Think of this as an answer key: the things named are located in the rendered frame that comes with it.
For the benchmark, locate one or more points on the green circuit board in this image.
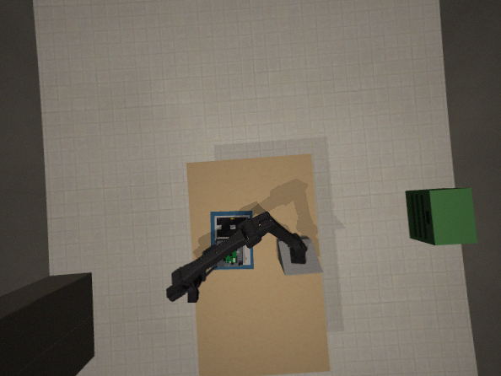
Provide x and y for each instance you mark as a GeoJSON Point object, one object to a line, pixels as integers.
{"type": "Point", "coordinates": [231, 258]}

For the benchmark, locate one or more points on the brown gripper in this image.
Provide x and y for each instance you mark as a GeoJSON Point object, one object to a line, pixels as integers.
{"type": "Point", "coordinates": [203, 277]}

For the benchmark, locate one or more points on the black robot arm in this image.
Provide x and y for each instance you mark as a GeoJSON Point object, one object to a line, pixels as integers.
{"type": "Point", "coordinates": [184, 277]}

